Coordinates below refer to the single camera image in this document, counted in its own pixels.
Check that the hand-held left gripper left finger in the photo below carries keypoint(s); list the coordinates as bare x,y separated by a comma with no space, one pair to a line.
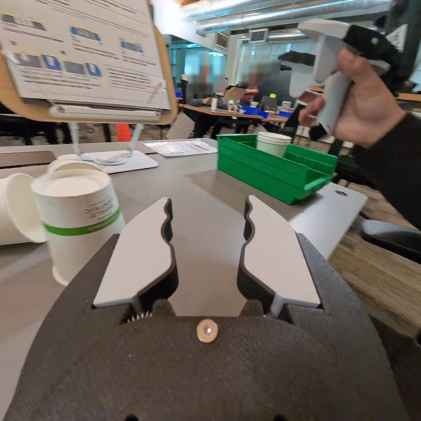
138,256

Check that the orange traffic cone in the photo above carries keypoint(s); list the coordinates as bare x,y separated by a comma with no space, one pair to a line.
124,133

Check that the green plastic bin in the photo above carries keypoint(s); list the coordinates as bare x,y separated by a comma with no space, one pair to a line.
263,177

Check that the black monitor screen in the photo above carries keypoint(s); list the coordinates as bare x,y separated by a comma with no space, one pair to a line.
283,79

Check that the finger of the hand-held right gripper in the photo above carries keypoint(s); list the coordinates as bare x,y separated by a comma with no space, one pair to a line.
325,28
296,58

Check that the printed instruction sheet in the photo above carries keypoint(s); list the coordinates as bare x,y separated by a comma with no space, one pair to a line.
82,49

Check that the blue plastic bin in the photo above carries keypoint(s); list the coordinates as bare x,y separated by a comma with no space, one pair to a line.
252,111
284,114

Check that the silver ventilation duct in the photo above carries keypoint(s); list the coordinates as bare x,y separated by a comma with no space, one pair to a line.
263,13

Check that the plain wooden board stand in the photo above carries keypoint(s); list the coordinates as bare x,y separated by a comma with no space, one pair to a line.
234,93

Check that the white tumbler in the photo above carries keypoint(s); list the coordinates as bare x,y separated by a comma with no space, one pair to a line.
214,102

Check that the black mesh office chair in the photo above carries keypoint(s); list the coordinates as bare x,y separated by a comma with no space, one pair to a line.
391,236

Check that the grey folded board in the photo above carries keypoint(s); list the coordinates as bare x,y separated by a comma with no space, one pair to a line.
181,126

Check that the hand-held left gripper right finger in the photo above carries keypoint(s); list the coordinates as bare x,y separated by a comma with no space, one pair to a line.
279,259

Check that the person's right hand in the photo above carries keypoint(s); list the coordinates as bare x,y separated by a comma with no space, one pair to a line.
371,108

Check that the laminated paper card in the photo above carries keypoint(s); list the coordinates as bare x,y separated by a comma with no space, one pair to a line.
181,148

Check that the grey desk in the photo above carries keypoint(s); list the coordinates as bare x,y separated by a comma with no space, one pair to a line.
204,197

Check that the wooden table with bins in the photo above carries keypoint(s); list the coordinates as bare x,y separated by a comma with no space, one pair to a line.
210,111

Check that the person's right forearm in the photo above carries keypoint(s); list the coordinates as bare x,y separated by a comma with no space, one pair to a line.
394,171

